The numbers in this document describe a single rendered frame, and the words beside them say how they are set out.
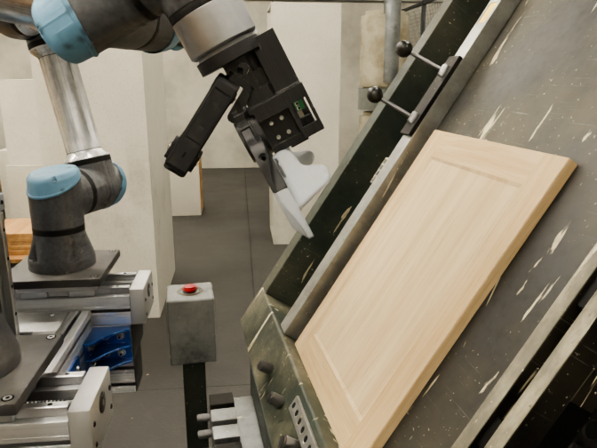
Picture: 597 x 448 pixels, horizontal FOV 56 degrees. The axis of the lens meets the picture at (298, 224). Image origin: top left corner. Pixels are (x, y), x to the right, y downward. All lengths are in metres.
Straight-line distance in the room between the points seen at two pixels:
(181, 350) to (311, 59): 3.67
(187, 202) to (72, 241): 4.82
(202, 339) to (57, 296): 0.37
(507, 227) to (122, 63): 2.78
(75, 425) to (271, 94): 0.59
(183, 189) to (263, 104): 5.59
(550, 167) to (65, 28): 0.66
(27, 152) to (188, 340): 4.09
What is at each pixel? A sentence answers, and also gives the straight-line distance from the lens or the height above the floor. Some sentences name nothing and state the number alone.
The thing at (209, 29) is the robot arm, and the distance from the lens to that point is 0.57.
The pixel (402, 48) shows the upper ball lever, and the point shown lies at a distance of 1.32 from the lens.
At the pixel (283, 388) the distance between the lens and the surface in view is 1.17.
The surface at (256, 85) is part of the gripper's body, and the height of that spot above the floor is 1.47.
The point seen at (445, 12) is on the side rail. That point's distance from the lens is 1.56.
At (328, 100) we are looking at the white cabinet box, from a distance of 4.89.
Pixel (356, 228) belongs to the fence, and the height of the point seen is 1.15.
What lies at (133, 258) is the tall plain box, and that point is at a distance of 3.56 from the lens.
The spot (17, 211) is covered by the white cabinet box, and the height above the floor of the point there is 0.32.
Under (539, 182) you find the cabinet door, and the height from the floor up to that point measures 1.33.
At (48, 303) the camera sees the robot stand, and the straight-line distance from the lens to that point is 1.43.
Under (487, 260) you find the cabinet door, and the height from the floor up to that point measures 1.21.
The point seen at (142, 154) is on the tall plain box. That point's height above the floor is 1.03.
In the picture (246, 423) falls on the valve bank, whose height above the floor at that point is 0.74.
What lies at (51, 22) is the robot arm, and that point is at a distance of 0.63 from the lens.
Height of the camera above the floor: 1.48
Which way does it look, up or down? 15 degrees down
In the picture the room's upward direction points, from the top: straight up
